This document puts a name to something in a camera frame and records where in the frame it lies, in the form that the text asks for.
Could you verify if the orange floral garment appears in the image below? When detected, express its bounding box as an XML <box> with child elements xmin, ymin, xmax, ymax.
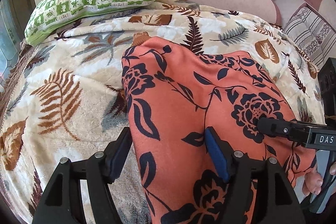
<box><xmin>122</xmin><ymin>37</ymin><xmax>315</xmax><ymax>223</ymax></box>

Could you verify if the person's right hand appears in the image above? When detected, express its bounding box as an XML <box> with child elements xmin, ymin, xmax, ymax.
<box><xmin>302</xmin><ymin>163</ymin><xmax>323</xmax><ymax>196</ymax></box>

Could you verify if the striped floral cushion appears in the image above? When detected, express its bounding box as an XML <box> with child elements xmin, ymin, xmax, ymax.
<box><xmin>284</xmin><ymin>6</ymin><xmax>335</xmax><ymax>69</ymax></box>

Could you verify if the leaf print blanket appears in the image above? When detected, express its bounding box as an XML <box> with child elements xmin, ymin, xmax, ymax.
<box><xmin>1</xmin><ymin>0</ymin><xmax>324</xmax><ymax>223</ymax></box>

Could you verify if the brown glass door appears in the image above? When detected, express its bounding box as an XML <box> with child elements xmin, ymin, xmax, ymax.
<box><xmin>0</xmin><ymin>0</ymin><xmax>35</xmax><ymax>91</ymax></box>

